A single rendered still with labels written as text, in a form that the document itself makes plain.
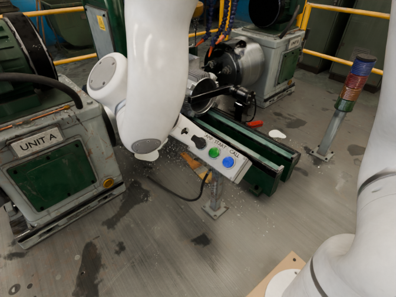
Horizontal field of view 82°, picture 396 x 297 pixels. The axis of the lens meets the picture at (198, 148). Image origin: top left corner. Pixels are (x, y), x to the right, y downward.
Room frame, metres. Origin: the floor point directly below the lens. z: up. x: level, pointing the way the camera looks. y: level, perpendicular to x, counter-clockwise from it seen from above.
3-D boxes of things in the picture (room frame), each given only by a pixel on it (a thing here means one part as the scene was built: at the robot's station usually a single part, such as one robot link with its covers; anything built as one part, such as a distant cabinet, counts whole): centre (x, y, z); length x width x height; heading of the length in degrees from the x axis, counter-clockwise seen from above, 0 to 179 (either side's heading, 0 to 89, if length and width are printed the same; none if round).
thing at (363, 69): (0.76, -0.54, 1.19); 0.06 x 0.06 x 0.04
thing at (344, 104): (0.76, -0.54, 1.05); 0.06 x 0.06 x 0.04
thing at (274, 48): (1.35, -0.39, 0.99); 0.35 x 0.31 x 0.37; 133
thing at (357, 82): (0.76, -0.54, 1.14); 0.06 x 0.06 x 0.04
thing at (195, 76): (0.95, 0.04, 1.02); 0.20 x 0.19 x 0.19; 42
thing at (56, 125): (0.54, 0.48, 0.99); 0.35 x 0.31 x 0.37; 133
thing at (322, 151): (0.76, -0.54, 1.01); 0.08 x 0.08 x 0.42; 43
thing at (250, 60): (1.17, -0.20, 1.04); 0.41 x 0.25 x 0.25; 133
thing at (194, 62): (0.98, 0.07, 1.11); 0.12 x 0.11 x 0.07; 42
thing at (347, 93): (0.76, -0.54, 1.10); 0.06 x 0.06 x 0.04
